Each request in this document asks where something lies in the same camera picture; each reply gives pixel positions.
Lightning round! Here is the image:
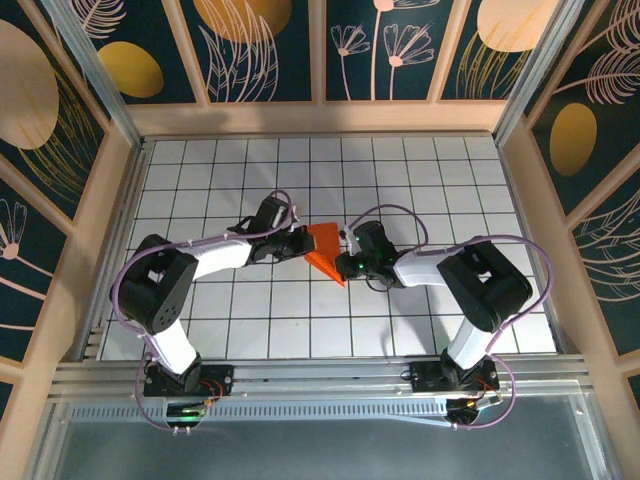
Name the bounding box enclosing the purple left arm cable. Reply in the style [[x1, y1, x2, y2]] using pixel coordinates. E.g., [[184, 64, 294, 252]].
[[109, 188, 301, 432]]

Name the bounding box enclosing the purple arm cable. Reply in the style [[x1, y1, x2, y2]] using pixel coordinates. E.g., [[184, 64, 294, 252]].
[[109, 188, 301, 432], [349, 203, 554, 431]]

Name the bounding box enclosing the grey translucent panel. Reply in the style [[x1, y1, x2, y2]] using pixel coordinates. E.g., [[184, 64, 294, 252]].
[[29, 394, 614, 480]]

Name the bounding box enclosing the small black circuit board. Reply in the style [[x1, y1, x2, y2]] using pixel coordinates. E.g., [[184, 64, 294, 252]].
[[166, 402, 209, 432], [446, 394, 504, 431]]

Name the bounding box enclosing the slotted grey cable duct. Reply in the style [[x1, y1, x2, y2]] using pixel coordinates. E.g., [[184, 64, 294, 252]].
[[69, 402, 451, 422]]

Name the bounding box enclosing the orange paper sheet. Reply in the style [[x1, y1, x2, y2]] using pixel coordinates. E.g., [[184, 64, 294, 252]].
[[301, 219, 348, 289]]

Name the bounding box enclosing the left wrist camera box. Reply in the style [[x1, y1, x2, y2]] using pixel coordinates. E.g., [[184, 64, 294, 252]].
[[253, 196, 297, 234]]

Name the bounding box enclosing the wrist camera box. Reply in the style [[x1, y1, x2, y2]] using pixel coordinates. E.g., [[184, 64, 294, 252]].
[[338, 221, 397, 257], [253, 196, 297, 234]]

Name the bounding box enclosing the white gridded table mat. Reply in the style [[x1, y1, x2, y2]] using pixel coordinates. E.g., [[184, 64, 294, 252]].
[[97, 137, 560, 361]]

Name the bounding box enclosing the aluminium corner post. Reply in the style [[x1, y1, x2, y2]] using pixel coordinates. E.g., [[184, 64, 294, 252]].
[[491, 0, 587, 147], [40, 0, 147, 149]]

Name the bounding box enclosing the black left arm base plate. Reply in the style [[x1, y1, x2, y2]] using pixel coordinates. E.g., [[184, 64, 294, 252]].
[[143, 363, 236, 399]]

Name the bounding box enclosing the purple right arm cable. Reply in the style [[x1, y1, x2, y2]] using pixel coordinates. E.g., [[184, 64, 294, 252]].
[[349, 203, 554, 431]]

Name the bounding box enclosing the aluminium mounting rail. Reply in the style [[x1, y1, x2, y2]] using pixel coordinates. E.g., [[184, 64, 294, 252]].
[[49, 353, 594, 401]]

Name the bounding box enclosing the aluminium side rail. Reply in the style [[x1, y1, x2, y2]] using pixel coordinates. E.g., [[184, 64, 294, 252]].
[[74, 139, 154, 362]]

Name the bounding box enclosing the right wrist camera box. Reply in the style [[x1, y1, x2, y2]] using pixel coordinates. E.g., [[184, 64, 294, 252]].
[[338, 221, 397, 257]]

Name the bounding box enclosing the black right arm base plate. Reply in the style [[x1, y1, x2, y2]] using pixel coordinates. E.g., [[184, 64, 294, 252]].
[[408, 360, 501, 394]]

